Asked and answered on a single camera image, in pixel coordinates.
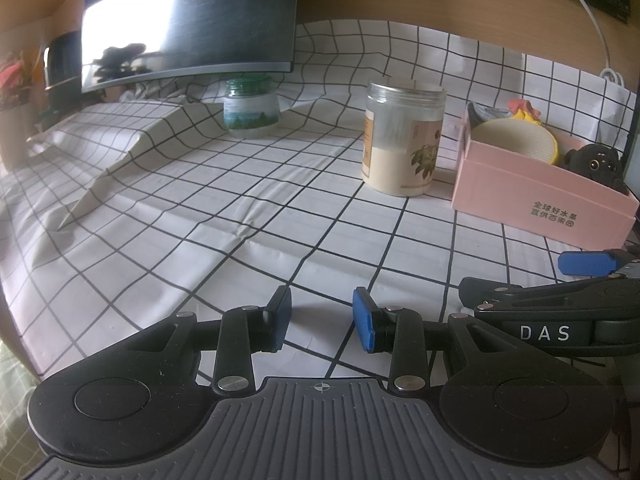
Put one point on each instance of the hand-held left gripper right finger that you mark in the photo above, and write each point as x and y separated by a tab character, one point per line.
365	320

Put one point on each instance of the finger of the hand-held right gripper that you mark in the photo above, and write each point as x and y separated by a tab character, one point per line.
540	300
590	262

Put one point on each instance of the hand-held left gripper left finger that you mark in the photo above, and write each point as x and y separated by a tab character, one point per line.
277	320

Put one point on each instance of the black plush cat toy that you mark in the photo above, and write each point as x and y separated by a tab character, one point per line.
592	162

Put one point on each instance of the pink cardboard box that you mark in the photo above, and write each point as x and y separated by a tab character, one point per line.
515	195

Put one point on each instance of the yellow round cushion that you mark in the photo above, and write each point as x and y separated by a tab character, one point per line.
515	140

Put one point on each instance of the pink plush toy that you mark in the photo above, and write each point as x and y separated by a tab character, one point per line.
520	106

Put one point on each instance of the grey cloth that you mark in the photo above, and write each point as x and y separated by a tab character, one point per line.
485	112

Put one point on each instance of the white black checked tablecloth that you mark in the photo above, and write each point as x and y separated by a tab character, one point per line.
250	200

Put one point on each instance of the clear jar with powder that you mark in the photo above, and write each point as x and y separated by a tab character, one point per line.
400	160

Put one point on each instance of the green lid glass jar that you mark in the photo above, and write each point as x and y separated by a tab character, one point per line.
250	110

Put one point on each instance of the green checked fabric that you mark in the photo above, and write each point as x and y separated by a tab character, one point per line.
12	400

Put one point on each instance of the black computer monitor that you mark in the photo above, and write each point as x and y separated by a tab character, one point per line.
225	10

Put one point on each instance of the black appliance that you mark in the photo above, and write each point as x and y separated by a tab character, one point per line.
62	60

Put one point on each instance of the red flowers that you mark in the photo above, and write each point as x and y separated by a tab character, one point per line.
15	80

